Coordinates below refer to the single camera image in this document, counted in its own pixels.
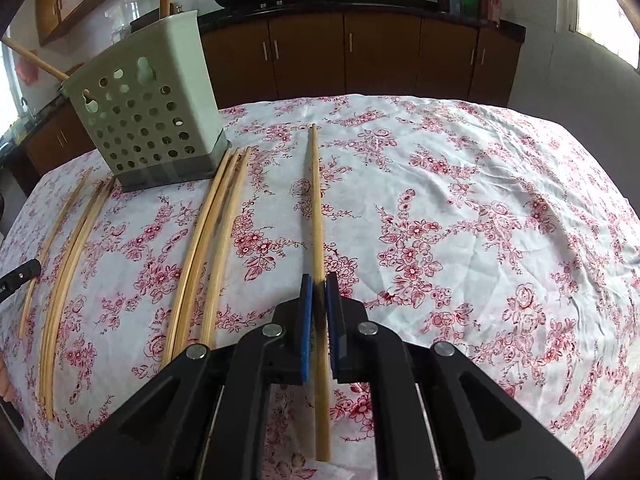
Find black kitchen countertop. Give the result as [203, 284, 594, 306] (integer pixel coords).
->
[0, 0, 527, 156]

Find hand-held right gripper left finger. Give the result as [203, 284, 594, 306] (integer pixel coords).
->
[55, 274, 315, 480]

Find window above sink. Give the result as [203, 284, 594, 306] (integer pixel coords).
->
[0, 40, 17, 131]

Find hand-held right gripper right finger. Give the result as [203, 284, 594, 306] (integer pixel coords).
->
[325, 272, 586, 480]

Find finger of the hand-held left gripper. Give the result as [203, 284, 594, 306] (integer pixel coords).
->
[0, 259, 42, 303]
[0, 400, 25, 432]

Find red floral tablecloth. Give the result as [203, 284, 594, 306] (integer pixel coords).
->
[0, 94, 636, 480]

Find green perforated utensil holder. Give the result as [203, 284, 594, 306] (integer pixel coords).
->
[62, 14, 232, 192]

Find red hanging ornament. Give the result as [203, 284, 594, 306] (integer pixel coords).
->
[17, 55, 39, 84]

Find bright side window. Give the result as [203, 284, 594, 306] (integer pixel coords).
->
[572, 0, 640, 71]

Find brown lower kitchen cabinets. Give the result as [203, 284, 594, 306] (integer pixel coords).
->
[10, 10, 525, 196]

